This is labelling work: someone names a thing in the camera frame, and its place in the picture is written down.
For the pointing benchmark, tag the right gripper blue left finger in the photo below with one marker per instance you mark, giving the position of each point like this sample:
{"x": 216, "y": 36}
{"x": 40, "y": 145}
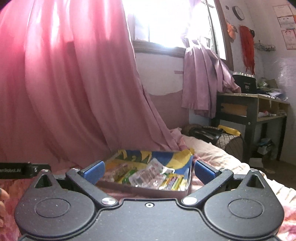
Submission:
{"x": 84, "y": 182}

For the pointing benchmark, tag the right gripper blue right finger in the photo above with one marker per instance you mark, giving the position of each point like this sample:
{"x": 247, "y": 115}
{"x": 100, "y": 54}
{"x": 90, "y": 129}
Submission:
{"x": 214, "y": 181}

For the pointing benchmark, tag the green sausage stick snack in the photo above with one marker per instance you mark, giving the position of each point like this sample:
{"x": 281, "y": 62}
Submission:
{"x": 125, "y": 178}

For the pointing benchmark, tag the yellow green wafer bar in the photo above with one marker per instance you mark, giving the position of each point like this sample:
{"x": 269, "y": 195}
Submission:
{"x": 172, "y": 182}

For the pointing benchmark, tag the white green vegetable snack pouch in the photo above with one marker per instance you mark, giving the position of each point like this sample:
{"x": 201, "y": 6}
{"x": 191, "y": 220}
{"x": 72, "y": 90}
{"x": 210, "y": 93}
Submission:
{"x": 152, "y": 176}

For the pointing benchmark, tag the rice cracker pack red print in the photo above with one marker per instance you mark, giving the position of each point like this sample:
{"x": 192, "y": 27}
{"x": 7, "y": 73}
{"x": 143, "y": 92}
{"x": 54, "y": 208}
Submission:
{"x": 114, "y": 171}

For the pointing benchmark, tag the person's left hand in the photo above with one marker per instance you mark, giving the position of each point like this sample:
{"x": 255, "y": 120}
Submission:
{"x": 3, "y": 197}

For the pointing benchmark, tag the pink floral bedsheet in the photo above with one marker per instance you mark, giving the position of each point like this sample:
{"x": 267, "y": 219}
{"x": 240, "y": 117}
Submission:
{"x": 47, "y": 207}

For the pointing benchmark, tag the cream pillow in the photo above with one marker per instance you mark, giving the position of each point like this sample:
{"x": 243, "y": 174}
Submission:
{"x": 215, "y": 156}

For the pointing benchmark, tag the dark patterned handbag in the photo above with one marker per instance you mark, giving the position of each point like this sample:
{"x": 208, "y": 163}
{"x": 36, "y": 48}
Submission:
{"x": 231, "y": 143}

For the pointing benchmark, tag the shallow grey cardboard box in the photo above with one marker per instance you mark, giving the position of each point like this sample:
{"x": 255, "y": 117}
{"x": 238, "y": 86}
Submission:
{"x": 181, "y": 161}

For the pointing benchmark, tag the dark wooden desk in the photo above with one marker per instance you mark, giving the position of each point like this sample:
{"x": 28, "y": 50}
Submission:
{"x": 251, "y": 110}

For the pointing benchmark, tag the pink curtain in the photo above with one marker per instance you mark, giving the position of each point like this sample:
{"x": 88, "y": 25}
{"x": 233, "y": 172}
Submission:
{"x": 70, "y": 89}

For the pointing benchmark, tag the black box on desk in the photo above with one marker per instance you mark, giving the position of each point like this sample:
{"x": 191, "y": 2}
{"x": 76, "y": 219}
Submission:
{"x": 246, "y": 82}

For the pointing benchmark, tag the mauve hanging curtain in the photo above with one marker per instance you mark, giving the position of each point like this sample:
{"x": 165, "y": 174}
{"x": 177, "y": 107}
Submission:
{"x": 205, "y": 75}

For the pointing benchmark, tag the red hanging tassel decoration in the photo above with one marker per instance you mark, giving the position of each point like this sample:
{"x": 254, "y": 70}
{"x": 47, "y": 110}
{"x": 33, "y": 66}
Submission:
{"x": 247, "y": 46}

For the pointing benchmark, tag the wire wall shelf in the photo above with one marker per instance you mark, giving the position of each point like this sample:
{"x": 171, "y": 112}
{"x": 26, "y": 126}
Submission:
{"x": 263, "y": 47}

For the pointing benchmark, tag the orange wall ornament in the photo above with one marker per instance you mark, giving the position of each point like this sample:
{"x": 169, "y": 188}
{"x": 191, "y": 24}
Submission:
{"x": 232, "y": 31}

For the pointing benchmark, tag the round wall clock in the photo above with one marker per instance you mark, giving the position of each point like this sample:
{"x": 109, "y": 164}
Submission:
{"x": 238, "y": 13}

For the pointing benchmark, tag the wall paper poster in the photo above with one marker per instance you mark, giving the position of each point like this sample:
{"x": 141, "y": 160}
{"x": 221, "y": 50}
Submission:
{"x": 286, "y": 19}

